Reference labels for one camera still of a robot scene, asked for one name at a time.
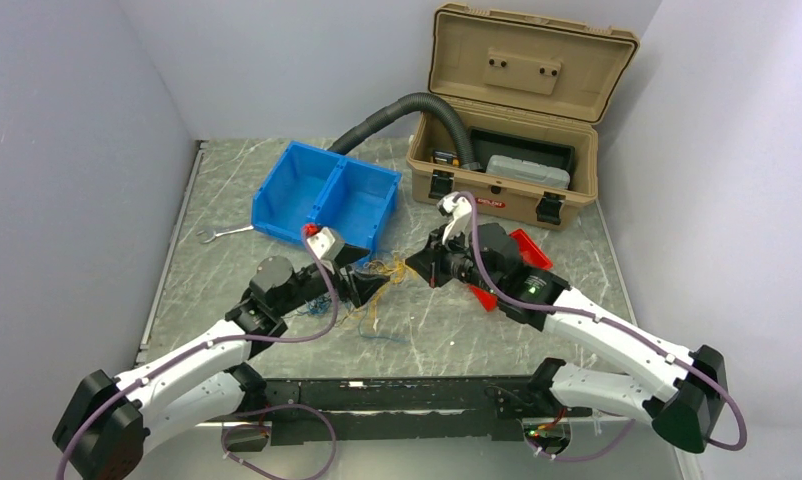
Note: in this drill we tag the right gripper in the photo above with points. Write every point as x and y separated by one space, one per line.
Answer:
430 260

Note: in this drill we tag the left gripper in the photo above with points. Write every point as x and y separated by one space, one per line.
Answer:
361 285

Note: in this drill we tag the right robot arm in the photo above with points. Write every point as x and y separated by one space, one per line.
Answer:
677 391

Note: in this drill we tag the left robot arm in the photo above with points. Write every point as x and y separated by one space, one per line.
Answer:
111 422

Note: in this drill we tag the red storage bin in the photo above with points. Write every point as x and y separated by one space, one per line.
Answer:
515 263

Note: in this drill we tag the blue double storage bin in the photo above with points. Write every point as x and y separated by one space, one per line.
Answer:
312 185

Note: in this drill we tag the yellow black device in case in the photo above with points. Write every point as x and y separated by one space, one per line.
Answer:
445 158

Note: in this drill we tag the grey plastic organiser box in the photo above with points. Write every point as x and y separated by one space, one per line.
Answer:
527 171

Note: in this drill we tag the black tray in case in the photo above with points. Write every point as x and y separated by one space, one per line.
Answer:
488 144

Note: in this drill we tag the silver wrench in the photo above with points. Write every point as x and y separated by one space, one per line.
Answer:
210 234

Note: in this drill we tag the tan tool case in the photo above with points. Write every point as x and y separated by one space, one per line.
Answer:
520 74

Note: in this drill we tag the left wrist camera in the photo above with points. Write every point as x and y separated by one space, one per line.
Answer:
329 246

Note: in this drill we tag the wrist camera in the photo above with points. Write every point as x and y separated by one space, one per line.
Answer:
329 246
457 208

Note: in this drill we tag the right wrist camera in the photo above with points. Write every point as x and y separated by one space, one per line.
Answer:
457 208

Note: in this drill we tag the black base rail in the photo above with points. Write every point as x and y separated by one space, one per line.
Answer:
297 411

